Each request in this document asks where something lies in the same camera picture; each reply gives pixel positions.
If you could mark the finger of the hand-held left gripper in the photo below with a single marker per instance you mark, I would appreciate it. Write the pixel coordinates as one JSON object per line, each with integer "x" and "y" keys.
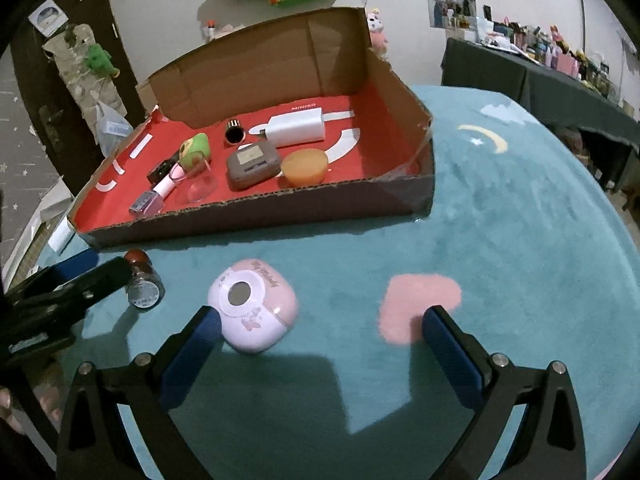
{"x": 107, "y": 275}
{"x": 75, "y": 265}

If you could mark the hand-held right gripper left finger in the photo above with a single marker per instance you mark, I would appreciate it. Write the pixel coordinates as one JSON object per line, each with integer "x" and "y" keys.
{"x": 192, "y": 355}

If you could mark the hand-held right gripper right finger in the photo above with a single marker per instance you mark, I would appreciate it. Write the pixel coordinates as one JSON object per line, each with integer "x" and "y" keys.
{"x": 452, "y": 355}

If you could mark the small jar with red cap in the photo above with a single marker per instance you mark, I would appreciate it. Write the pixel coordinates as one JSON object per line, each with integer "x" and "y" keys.
{"x": 145, "y": 285}

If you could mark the pink mini camera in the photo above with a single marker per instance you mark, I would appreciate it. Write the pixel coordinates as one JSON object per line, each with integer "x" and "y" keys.
{"x": 260, "y": 320}

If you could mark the clear plastic cup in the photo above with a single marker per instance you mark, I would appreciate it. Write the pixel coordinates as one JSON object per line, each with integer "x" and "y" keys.
{"x": 202, "y": 187}

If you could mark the brown earbud case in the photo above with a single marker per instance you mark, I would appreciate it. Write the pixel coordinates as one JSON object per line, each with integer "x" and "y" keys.
{"x": 250, "y": 165}

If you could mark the cardboard box with red lining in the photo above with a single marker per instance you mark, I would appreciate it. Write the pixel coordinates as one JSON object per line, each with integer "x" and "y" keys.
{"x": 370, "y": 160}

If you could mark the person's left hand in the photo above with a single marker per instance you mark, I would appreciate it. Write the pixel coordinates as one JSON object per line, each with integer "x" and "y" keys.
{"x": 50, "y": 400}

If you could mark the white paper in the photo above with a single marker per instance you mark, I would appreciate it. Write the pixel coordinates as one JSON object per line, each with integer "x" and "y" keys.
{"x": 61, "y": 237}

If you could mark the small nail polish bottle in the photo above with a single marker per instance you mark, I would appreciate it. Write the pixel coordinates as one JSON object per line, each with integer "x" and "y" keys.
{"x": 147, "y": 203}

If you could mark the pink lip balm tube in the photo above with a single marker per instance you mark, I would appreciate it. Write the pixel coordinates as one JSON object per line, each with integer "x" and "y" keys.
{"x": 170, "y": 182}

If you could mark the black lipstick tube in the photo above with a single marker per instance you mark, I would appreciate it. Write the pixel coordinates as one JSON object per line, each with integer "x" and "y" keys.
{"x": 159, "y": 172}

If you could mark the teal printed blanket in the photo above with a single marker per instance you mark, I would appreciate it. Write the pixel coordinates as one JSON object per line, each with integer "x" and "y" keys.
{"x": 500, "y": 235}

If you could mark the white plastic bag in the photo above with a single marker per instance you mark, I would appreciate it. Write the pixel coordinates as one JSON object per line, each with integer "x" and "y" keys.
{"x": 112, "y": 127}

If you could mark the green avocado toy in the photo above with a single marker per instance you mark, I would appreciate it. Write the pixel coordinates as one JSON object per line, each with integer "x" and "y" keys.
{"x": 195, "y": 150}

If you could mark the grey hanging organizer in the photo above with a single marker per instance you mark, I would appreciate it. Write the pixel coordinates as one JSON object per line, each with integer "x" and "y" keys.
{"x": 75, "y": 85}

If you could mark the brown door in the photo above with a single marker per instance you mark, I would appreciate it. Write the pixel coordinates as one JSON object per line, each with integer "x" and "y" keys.
{"x": 30, "y": 85}

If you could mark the black cylinder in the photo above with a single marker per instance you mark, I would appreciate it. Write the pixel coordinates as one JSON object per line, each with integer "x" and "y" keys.
{"x": 234, "y": 135}

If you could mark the green plush toy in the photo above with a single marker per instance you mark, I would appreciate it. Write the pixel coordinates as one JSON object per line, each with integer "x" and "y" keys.
{"x": 100, "y": 57}

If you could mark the white stick with red tip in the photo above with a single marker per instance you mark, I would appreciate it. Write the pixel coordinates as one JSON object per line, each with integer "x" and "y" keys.
{"x": 210, "y": 30}

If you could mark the pink plush toy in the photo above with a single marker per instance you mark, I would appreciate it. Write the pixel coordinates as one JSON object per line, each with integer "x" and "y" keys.
{"x": 377, "y": 30}
{"x": 225, "y": 30}

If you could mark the table with dark cloth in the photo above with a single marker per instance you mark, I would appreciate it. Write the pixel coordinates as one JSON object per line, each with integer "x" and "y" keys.
{"x": 500, "y": 75}

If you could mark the row of items on table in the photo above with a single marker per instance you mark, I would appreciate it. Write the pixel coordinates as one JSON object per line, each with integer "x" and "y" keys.
{"x": 560, "y": 45}

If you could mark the thin black pole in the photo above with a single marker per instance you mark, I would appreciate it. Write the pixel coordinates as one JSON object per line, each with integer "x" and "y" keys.
{"x": 582, "y": 25}

